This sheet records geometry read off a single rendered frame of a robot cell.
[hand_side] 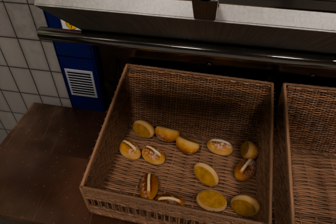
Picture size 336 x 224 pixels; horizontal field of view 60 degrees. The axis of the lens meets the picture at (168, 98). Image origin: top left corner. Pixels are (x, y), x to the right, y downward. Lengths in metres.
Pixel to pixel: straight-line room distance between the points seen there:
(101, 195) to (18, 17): 0.74
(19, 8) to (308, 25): 1.01
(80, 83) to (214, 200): 0.71
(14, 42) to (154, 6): 0.95
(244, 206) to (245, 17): 0.67
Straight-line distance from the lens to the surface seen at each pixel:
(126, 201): 0.91
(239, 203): 1.00
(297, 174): 1.18
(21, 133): 1.36
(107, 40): 0.66
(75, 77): 1.26
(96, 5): 0.49
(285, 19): 0.47
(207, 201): 0.98
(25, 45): 1.33
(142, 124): 1.16
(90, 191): 0.93
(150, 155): 1.08
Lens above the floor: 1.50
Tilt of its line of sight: 42 degrees down
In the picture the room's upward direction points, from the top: straight up
